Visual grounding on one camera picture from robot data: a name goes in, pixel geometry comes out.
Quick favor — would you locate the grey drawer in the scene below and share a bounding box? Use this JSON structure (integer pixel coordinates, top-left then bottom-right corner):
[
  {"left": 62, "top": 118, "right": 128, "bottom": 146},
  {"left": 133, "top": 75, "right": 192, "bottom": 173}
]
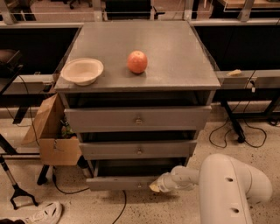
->
[
  {"left": 65, "top": 106, "right": 211, "bottom": 133},
  {"left": 80, "top": 140, "right": 196, "bottom": 160},
  {"left": 87, "top": 157, "right": 186, "bottom": 191}
]

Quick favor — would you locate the white sneaker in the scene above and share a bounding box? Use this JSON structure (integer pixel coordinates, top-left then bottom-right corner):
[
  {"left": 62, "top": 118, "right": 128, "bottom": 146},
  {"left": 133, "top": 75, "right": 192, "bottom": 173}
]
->
[{"left": 0, "top": 200, "right": 63, "bottom": 224}]

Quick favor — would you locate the yellow foam piece on rail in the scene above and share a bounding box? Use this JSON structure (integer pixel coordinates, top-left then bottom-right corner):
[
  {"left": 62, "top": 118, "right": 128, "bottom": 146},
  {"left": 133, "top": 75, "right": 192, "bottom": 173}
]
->
[{"left": 227, "top": 69, "right": 242, "bottom": 77}]

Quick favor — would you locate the grey drawer cabinet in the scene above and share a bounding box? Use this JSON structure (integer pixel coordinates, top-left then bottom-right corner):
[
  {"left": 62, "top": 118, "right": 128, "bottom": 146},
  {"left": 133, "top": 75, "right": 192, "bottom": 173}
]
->
[{"left": 53, "top": 20, "right": 221, "bottom": 176}]

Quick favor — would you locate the black floor cable left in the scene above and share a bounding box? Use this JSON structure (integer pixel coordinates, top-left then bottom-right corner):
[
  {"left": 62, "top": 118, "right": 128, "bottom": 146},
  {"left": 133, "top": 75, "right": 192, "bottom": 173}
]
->
[{"left": 52, "top": 165, "right": 128, "bottom": 224}]

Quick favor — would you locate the grey top drawer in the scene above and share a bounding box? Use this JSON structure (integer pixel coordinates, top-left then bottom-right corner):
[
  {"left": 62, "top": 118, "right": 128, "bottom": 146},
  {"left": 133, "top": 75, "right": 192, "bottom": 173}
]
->
[{"left": 65, "top": 106, "right": 211, "bottom": 133}]

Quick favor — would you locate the grey metal rail left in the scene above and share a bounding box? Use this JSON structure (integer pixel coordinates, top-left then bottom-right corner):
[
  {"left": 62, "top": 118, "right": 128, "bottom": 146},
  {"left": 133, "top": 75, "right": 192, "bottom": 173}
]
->
[{"left": 4, "top": 74, "right": 54, "bottom": 95}]

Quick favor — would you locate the grey bottom drawer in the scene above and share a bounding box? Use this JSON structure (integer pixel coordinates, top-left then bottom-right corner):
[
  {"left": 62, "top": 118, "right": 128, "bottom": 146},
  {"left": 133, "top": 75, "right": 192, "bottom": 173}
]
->
[{"left": 87, "top": 157, "right": 186, "bottom": 191}]

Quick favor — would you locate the black grabber tool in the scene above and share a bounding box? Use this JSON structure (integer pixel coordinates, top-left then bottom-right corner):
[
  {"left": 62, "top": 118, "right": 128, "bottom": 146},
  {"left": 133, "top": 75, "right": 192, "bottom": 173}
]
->
[{"left": 0, "top": 155, "right": 39, "bottom": 210}]

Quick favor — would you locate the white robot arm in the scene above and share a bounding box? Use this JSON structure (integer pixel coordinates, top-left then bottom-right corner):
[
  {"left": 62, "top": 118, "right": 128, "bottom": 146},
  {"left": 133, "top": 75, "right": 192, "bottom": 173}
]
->
[{"left": 150, "top": 154, "right": 273, "bottom": 224}]

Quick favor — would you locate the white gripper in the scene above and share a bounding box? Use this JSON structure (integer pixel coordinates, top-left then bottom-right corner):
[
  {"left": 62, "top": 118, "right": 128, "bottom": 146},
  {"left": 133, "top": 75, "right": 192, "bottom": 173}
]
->
[{"left": 149, "top": 172, "right": 179, "bottom": 193}]

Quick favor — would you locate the black floor cable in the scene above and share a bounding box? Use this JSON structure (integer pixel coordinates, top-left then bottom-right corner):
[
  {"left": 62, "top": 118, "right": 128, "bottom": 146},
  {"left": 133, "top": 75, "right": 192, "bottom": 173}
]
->
[
  {"left": 52, "top": 165, "right": 128, "bottom": 224},
  {"left": 207, "top": 87, "right": 268, "bottom": 150}
]

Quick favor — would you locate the brown cardboard box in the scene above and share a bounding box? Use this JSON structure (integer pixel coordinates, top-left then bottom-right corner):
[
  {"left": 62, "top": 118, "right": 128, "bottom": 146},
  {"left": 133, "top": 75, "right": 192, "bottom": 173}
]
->
[{"left": 22, "top": 94, "right": 81, "bottom": 165}]

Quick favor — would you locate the white paper bowl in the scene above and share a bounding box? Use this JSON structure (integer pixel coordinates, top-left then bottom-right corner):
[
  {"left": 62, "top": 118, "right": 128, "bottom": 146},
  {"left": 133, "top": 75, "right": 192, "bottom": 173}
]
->
[{"left": 60, "top": 58, "right": 104, "bottom": 86}]

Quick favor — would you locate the grey metal rail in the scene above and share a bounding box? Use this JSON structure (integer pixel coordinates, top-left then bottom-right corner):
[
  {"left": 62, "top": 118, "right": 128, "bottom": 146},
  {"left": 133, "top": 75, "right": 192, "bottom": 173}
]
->
[
  {"left": 216, "top": 70, "right": 280, "bottom": 89},
  {"left": 4, "top": 74, "right": 54, "bottom": 95}
]

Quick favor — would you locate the black floor cable right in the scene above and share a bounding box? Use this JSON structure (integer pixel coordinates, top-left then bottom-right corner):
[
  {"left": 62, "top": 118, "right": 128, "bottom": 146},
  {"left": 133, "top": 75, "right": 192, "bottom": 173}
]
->
[{"left": 207, "top": 87, "right": 268, "bottom": 150}]

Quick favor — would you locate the grey metal rail right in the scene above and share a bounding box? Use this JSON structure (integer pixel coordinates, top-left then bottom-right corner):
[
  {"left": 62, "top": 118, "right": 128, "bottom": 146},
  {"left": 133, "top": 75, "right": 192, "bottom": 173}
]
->
[{"left": 216, "top": 70, "right": 280, "bottom": 89}]

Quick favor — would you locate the grey middle drawer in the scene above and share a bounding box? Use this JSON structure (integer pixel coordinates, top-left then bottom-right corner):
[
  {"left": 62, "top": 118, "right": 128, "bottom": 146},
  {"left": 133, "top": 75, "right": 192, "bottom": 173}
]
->
[{"left": 80, "top": 140, "right": 196, "bottom": 160}]

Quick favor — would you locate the red apple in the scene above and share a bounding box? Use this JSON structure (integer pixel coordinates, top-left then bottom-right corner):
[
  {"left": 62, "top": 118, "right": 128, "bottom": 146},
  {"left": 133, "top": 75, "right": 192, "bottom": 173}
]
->
[{"left": 127, "top": 51, "right": 148, "bottom": 74}]

